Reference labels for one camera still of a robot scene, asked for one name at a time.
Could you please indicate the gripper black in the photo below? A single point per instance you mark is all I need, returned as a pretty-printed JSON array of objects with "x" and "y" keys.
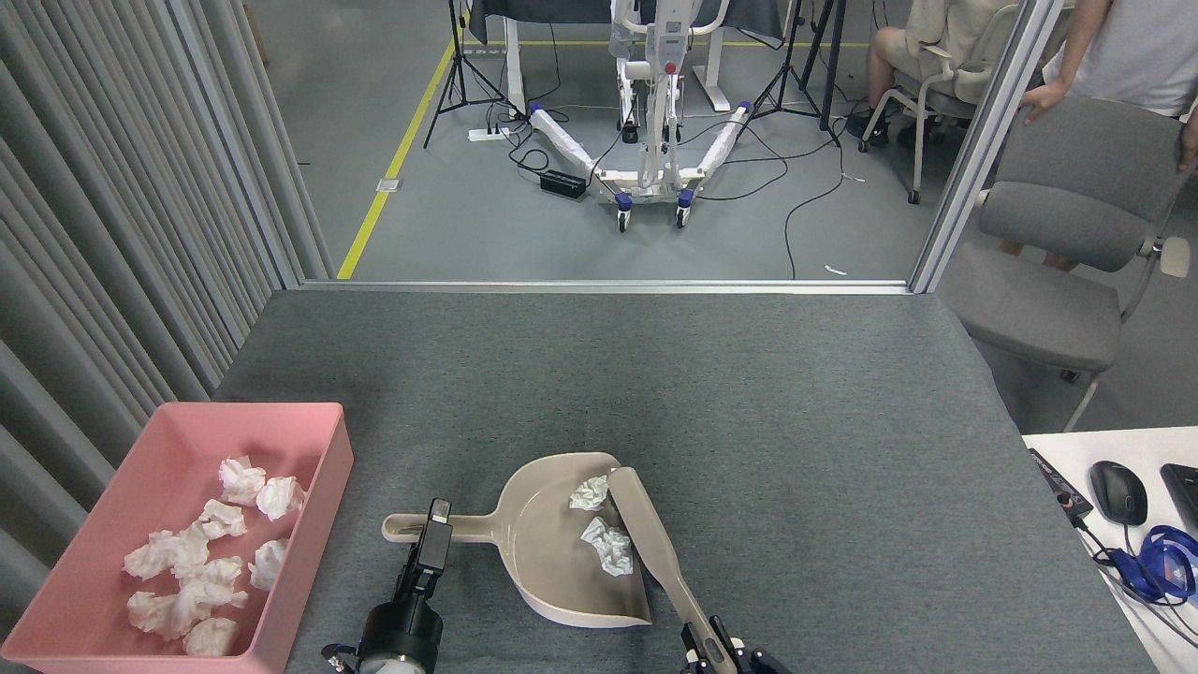
[
  {"x": 398, "y": 632},
  {"x": 767, "y": 663}
]

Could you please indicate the beige plastic dustpan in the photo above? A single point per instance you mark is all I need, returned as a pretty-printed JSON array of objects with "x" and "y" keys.
[{"x": 552, "y": 552}]

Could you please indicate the beige hand brush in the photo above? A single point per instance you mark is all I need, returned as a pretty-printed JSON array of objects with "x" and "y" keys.
[{"x": 646, "y": 524}]

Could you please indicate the white tissue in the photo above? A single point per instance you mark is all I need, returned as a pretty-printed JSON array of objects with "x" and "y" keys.
[
  {"x": 213, "y": 576},
  {"x": 211, "y": 637},
  {"x": 278, "y": 497},
  {"x": 223, "y": 519},
  {"x": 164, "y": 555},
  {"x": 159, "y": 613},
  {"x": 270, "y": 564},
  {"x": 608, "y": 548},
  {"x": 241, "y": 479},
  {"x": 590, "y": 493}
]

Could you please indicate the grey padded chair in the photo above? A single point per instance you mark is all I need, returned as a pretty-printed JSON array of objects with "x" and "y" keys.
[{"x": 1039, "y": 309}]

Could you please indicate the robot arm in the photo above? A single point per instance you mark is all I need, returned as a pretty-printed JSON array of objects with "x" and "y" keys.
[{"x": 388, "y": 666}]

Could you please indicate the pink plastic bin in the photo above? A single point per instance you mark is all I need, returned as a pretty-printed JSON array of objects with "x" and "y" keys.
[{"x": 187, "y": 440}]

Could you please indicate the person's right hand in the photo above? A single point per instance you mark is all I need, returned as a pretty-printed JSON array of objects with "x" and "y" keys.
[{"x": 1044, "y": 96}]

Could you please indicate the person's left hand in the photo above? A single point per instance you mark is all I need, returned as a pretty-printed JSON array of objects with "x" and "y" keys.
[{"x": 1190, "y": 140}]

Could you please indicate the metal floor outlet plate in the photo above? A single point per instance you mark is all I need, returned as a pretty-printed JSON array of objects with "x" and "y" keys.
[{"x": 387, "y": 185}]

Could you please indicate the slim black device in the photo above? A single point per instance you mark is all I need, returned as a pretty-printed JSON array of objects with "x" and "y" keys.
[{"x": 1058, "y": 482}]

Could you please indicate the black power adapter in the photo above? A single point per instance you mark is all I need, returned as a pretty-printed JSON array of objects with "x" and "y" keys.
[{"x": 563, "y": 183}]

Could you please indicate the white power strip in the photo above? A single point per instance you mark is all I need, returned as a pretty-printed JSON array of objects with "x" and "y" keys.
[{"x": 489, "y": 135}]

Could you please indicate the white wheeled stand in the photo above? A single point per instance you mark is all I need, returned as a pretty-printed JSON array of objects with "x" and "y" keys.
[{"x": 562, "y": 140}]

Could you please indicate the black computer mouse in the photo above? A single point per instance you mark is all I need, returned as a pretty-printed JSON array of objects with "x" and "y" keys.
[{"x": 1118, "y": 491}]

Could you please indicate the white side table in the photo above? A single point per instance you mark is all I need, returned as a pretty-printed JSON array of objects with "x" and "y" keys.
[{"x": 1170, "y": 618}]

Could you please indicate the black tripod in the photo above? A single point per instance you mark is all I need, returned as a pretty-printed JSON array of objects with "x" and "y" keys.
[
  {"x": 459, "y": 56},
  {"x": 829, "y": 84}
]

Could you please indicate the grey pleated curtain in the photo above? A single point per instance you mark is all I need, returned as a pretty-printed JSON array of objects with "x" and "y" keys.
[{"x": 94, "y": 187}]

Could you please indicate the black keyboard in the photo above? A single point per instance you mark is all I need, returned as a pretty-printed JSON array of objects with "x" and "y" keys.
[{"x": 1184, "y": 496}]

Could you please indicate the white office chair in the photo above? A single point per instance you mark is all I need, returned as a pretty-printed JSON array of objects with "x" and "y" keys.
[{"x": 983, "y": 56}]

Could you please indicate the seated person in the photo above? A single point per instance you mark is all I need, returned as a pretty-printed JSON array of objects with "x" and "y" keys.
[{"x": 945, "y": 23}]

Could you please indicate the silver table rail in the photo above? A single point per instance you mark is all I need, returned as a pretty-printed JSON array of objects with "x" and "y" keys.
[{"x": 608, "y": 286}]

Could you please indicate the silver post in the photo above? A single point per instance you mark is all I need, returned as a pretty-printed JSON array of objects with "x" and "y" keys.
[{"x": 994, "y": 122}]

